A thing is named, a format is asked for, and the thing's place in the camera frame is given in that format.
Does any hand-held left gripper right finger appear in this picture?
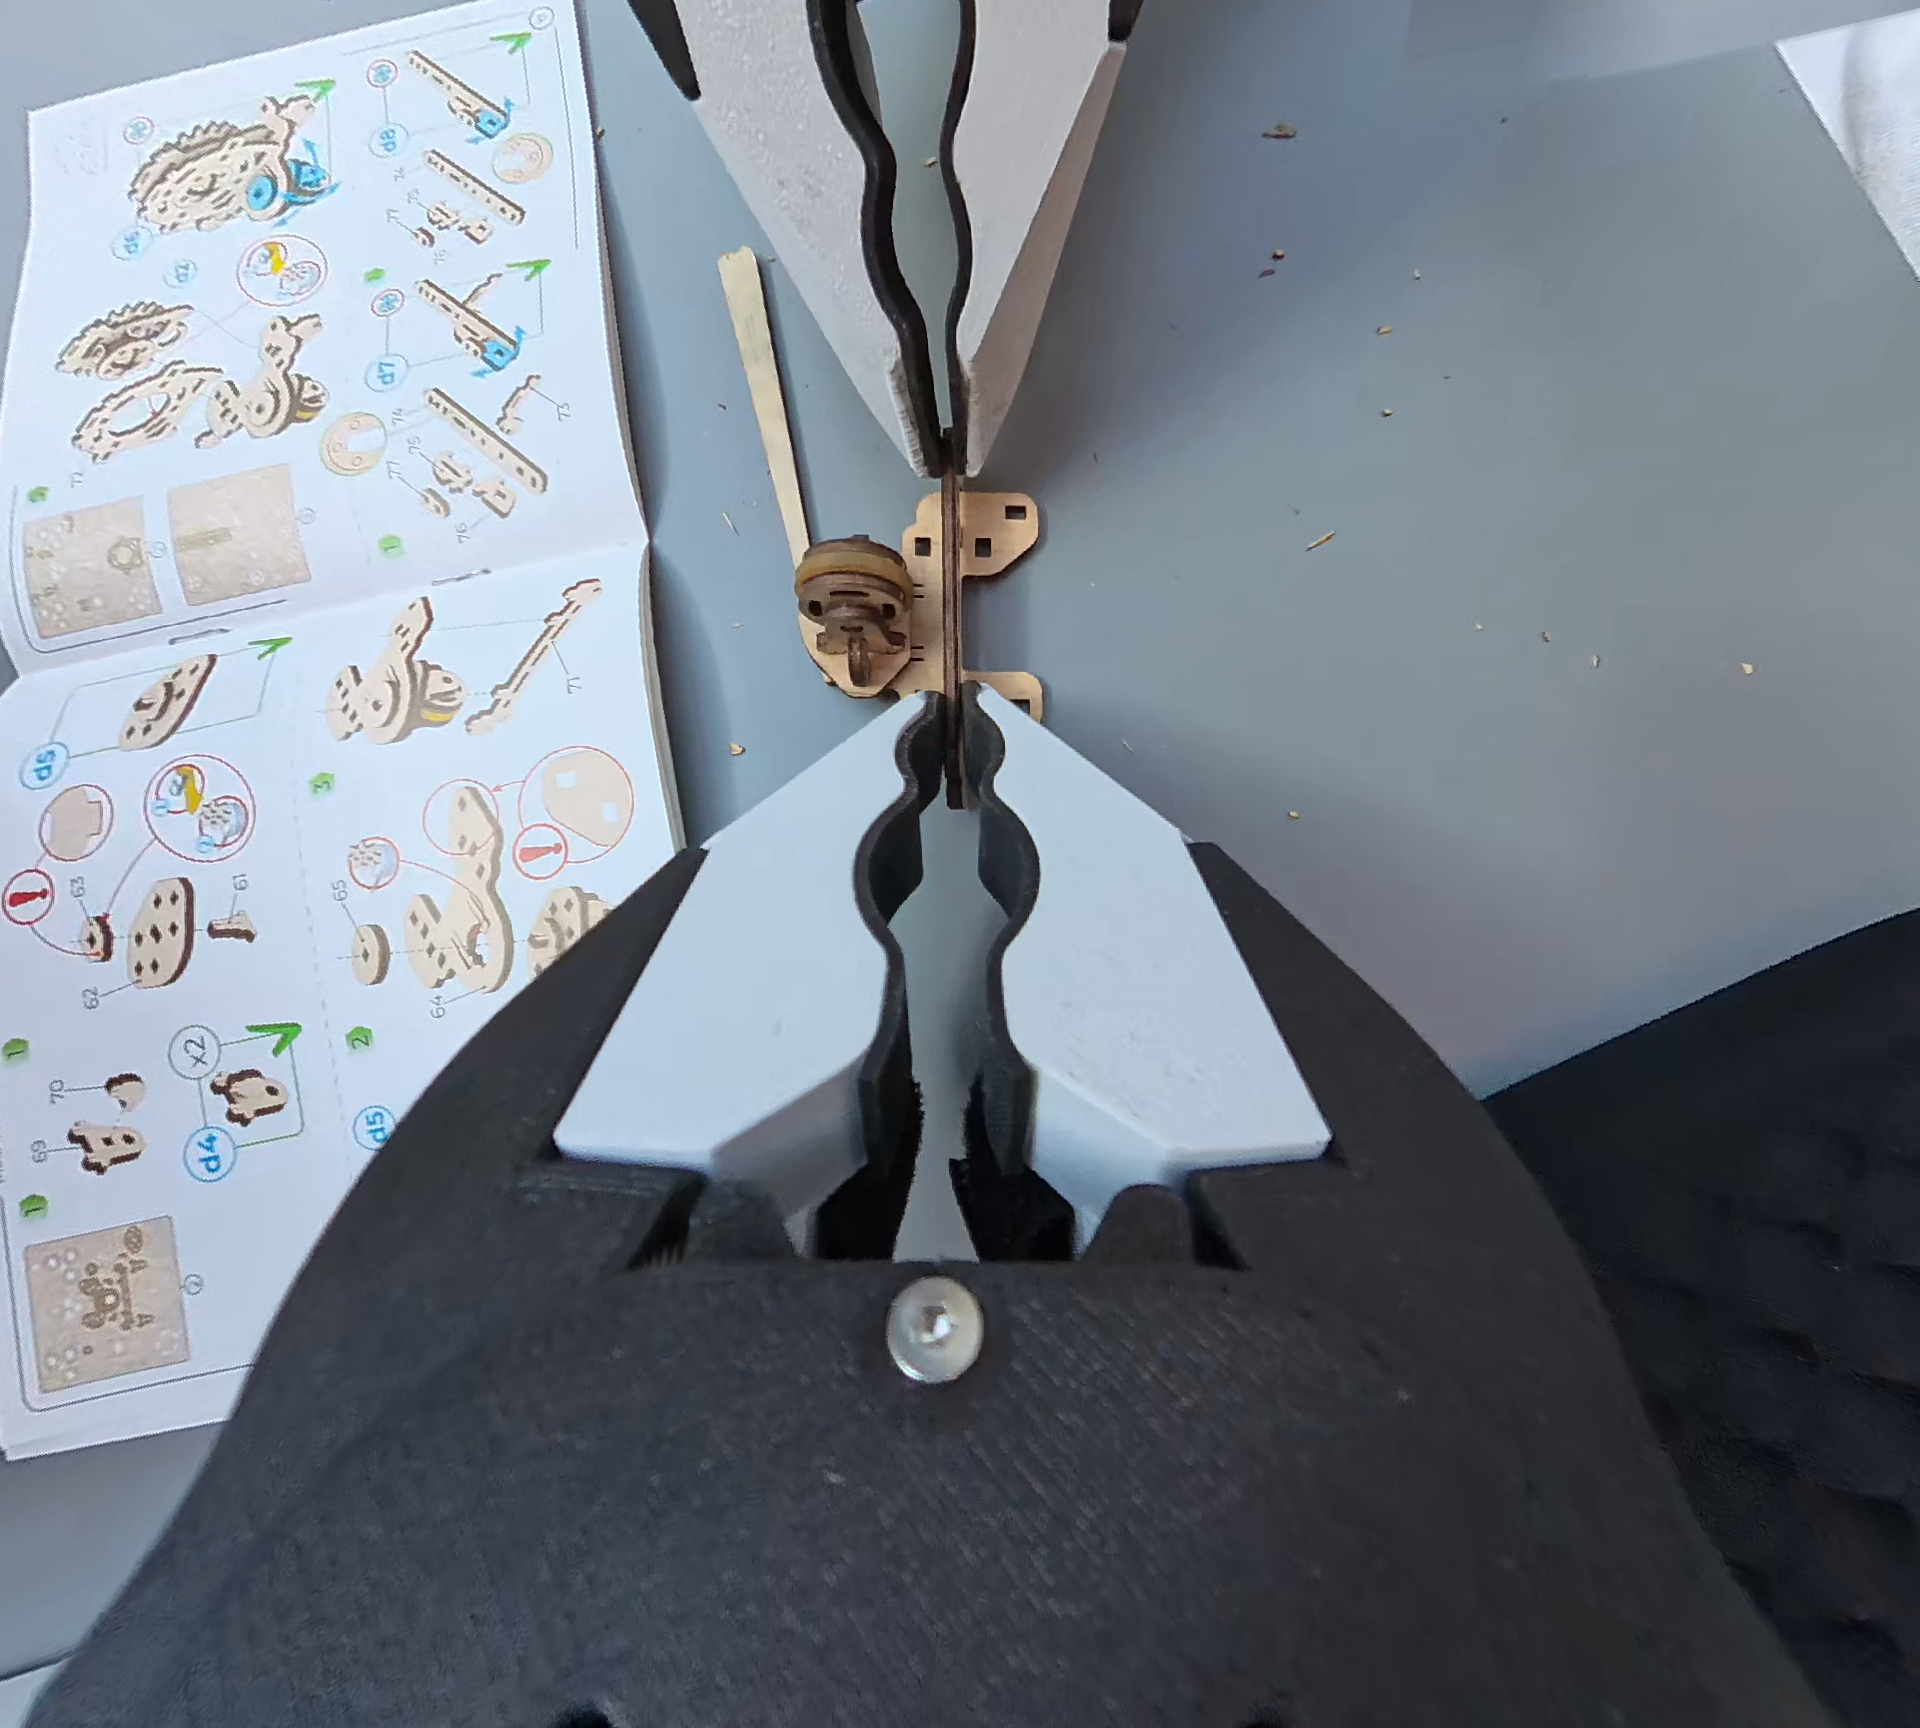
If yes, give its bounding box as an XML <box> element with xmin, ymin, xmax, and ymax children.
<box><xmin>961</xmin><ymin>684</ymin><xmax>1339</xmax><ymax>1261</ymax></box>

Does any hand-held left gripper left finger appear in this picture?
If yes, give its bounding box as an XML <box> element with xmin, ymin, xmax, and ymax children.
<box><xmin>554</xmin><ymin>692</ymin><xmax>963</xmax><ymax>1261</ymax></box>

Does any wooden model base with hub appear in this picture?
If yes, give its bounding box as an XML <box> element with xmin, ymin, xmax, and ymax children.
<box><xmin>795</xmin><ymin>489</ymin><xmax>1045</xmax><ymax>721</ymax></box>

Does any flat wooden stick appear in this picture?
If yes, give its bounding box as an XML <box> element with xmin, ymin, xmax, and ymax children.
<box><xmin>716</xmin><ymin>246</ymin><xmax>821</xmax><ymax>560</ymax></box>

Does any assembly instruction booklet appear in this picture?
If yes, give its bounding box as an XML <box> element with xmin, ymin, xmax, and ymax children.
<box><xmin>0</xmin><ymin>0</ymin><xmax>690</xmax><ymax>1464</ymax></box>

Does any black quilted cushion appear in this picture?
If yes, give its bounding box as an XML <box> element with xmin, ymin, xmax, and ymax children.
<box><xmin>1476</xmin><ymin>909</ymin><xmax>1920</xmax><ymax>1728</ymax></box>

